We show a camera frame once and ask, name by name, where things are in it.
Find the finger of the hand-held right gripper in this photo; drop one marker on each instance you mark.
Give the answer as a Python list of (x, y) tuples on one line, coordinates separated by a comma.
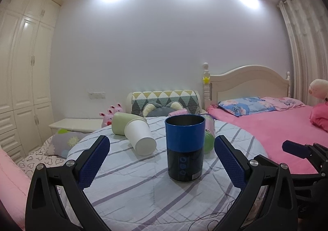
[(296, 149)]

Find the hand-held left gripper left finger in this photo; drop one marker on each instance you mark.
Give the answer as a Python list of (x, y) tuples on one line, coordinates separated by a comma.
[(93, 163)]

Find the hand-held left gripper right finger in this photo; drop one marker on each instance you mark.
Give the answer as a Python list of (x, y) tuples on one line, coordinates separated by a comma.
[(230, 163)]

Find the clear cup green lid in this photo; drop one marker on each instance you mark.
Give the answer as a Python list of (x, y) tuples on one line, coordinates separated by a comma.
[(209, 141)]

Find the light green cup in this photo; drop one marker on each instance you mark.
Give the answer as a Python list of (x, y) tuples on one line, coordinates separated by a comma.
[(120, 123)]

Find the blue and black cup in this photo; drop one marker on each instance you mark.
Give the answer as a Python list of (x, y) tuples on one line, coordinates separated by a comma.
[(185, 141)]

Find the white cup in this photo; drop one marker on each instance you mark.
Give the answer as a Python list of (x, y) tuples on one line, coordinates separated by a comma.
[(141, 136)]

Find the pink cup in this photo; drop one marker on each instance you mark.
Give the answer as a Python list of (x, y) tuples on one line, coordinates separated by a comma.
[(178, 113)]

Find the pink bed sheet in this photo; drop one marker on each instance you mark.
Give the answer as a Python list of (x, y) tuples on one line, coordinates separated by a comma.
[(271, 128)]

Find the grey flower pillow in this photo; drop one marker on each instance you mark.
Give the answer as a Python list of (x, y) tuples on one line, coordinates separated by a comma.
[(64, 142)]

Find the white nightstand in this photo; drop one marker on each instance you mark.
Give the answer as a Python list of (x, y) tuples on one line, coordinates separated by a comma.
[(74, 124)]

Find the pink pig plush toy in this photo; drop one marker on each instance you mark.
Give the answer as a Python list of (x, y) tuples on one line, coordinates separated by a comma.
[(320, 113)]

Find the round table striped cloth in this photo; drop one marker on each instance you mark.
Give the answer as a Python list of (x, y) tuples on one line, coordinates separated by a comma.
[(133, 190)]

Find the pink cartoon pillow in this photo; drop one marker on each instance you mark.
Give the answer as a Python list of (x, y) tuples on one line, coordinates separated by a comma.
[(284, 102)]

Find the pink bunny plush toys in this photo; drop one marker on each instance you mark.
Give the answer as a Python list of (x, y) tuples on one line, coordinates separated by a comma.
[(107, 117)]

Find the heart print sheet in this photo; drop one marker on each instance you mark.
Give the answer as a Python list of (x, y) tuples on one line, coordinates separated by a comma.
[(43, 162)]

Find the blue cartoon pillow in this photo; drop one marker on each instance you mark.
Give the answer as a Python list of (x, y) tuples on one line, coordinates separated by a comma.
[(243, 105)]

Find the cream bed headboard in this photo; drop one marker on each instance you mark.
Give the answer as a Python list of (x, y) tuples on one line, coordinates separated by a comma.
[(246, 85)]

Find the pink blanket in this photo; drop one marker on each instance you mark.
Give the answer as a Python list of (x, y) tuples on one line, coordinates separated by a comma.
[(12, 182)]

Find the grey bear cushion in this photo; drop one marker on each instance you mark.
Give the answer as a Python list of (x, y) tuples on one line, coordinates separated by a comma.
[(158, 110)]

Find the yellow star decoration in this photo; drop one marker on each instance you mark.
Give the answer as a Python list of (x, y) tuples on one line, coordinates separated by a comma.
[(206, 80)]

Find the triangle pattern bolster pillow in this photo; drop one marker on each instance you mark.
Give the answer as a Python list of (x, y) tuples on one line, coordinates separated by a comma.
[(164, 96)]

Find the cream curtain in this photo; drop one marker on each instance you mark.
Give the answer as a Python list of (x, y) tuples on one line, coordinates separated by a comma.
[(305, 49)]

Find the cream wardrobe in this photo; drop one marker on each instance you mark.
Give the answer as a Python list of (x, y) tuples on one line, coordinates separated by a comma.
[(23, 72)]

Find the wall socket panel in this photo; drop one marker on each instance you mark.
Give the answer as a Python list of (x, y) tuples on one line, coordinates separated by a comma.
[(97, 95)]

